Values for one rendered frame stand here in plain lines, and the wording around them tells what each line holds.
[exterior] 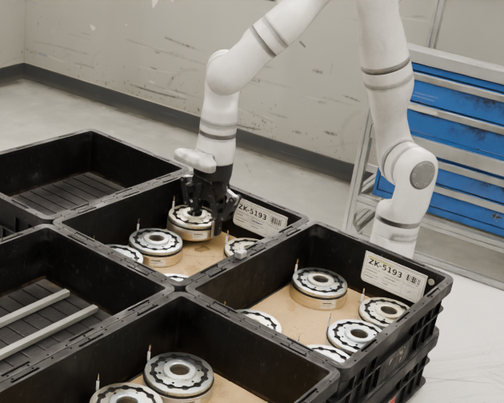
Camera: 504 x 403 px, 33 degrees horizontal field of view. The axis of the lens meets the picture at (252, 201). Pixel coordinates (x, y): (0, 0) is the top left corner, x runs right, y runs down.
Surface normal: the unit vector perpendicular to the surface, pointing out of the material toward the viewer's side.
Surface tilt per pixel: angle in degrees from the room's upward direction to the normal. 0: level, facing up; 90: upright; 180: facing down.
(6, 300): 0
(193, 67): 90
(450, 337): 0
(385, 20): 97
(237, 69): 77
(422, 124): 90
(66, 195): 0
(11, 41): 90
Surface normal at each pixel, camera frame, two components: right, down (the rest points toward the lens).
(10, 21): 0.87, 0.30
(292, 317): 0.14, -0.90
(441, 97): -0.47, 0.30
